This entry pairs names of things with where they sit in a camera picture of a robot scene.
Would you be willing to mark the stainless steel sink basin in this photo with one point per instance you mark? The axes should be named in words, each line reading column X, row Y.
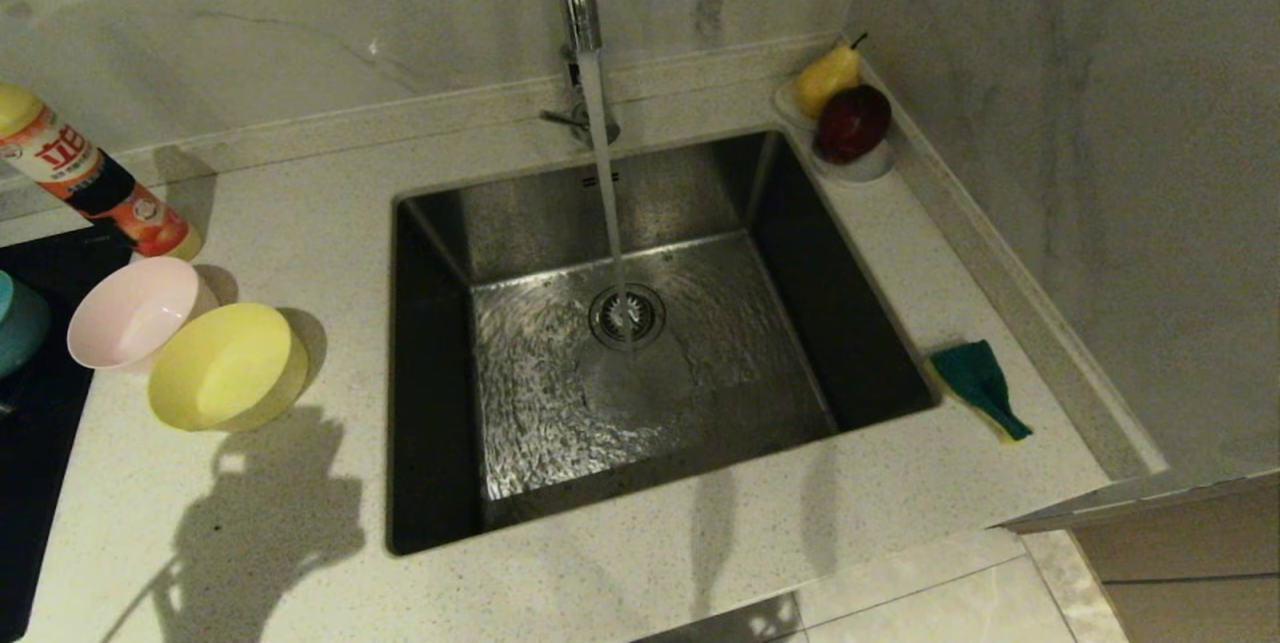
column 760, row 393

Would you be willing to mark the yellow pear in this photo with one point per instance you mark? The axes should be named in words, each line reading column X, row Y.
column 825, row 78

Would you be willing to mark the yellow plastic bowl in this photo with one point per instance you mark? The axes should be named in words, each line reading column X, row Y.
column 225, row 368

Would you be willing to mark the black induction cooktop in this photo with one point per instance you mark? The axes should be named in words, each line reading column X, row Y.
column 35, row 443

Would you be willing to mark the dark red apple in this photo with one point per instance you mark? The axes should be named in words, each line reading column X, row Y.
column 852, row 123

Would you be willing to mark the pink plastic bowl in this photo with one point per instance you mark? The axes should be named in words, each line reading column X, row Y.
column 130, row 313

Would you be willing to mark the yellow dish soap bottle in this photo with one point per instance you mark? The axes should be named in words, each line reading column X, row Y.
column 70, row 168

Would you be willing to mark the blue plastic bowl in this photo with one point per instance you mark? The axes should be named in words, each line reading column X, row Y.
column 18, row 323

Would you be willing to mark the yellow green sponge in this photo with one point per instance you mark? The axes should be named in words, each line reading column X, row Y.
column 975, row 378

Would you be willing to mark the round metal drain strainer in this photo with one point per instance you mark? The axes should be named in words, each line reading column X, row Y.
column 645, row 308

